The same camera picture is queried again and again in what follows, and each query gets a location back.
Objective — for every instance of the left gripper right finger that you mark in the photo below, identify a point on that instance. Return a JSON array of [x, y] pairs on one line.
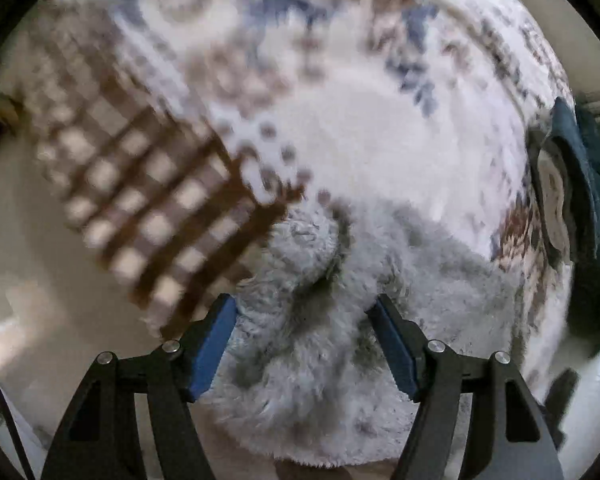
[[508, 437]]

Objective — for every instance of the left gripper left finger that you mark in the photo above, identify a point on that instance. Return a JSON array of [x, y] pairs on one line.
[[98, 436]]

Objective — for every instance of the grey fluffy pants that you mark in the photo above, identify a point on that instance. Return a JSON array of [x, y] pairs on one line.
[[303, 377]]

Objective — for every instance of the folded grey cream clothes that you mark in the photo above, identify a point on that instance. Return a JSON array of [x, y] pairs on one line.
[[553, 193]]

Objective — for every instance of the folded dark blue jeans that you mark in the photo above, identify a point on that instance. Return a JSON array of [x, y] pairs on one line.
[[577, 137]]

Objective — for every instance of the floral bed quilt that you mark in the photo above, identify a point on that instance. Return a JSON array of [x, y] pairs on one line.
[[168, 127]]

